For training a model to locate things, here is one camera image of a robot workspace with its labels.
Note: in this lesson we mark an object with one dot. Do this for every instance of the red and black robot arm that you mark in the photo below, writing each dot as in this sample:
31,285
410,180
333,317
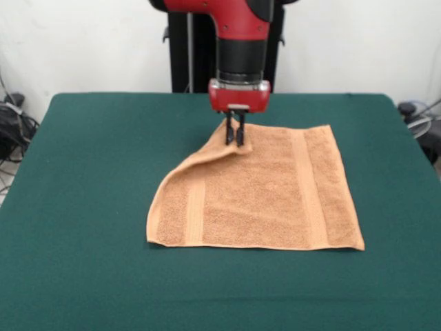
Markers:
241,34

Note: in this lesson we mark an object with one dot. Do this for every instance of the dark green table cloth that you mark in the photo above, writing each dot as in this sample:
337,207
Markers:
103,276

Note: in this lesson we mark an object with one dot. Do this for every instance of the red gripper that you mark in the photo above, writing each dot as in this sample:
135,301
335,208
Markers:
239,100

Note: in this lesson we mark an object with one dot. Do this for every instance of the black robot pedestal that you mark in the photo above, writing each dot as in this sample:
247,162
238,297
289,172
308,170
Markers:
193,51

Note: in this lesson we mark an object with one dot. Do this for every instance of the orange terry towel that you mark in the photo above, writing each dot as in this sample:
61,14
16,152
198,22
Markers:
262,200

